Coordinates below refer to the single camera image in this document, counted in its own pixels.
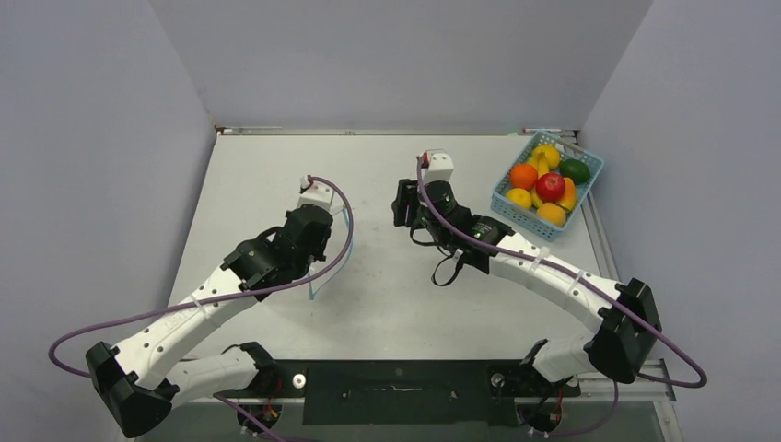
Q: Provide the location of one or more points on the yellow orange fruit left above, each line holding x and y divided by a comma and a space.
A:
520, 197

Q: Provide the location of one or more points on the red apple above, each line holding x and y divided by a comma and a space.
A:
550, 187

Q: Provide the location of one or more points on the marker pen on edge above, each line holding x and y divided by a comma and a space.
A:
548, 130

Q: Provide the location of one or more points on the orange yellow mango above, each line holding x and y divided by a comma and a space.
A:
568, 200

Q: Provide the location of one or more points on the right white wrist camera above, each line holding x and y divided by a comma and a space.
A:
437, 165

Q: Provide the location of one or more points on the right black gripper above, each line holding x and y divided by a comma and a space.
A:
406, 204

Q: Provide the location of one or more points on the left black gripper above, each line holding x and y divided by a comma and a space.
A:
317, 254

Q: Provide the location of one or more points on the blue plastic basket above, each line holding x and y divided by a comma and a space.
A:
528, 218

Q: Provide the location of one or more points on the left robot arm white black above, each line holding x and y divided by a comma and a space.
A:
144, 377

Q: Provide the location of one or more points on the yellow orange fruit bottom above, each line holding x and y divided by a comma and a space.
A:
553, 214

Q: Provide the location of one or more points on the clear zip top bag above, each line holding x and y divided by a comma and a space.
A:
319, 277

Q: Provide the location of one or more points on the green avocado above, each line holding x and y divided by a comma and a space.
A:
575, 170

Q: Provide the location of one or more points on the yellow banana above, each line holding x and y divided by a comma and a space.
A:
540, 168

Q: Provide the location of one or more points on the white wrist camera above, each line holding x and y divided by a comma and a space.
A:
315, 193
437, 165

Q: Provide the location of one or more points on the aluminium rail frame right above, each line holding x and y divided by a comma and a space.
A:
641, 389

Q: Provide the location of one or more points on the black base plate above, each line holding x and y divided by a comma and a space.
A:
406, 392

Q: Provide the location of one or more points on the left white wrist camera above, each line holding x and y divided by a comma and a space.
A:
315, 193

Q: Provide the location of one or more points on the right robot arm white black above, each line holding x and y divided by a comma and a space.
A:
621, 320

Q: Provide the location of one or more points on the yellow lemon top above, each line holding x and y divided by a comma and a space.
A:
549, 153

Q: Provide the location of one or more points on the yellow orange fruit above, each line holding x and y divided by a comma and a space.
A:
520, 197
553, 214

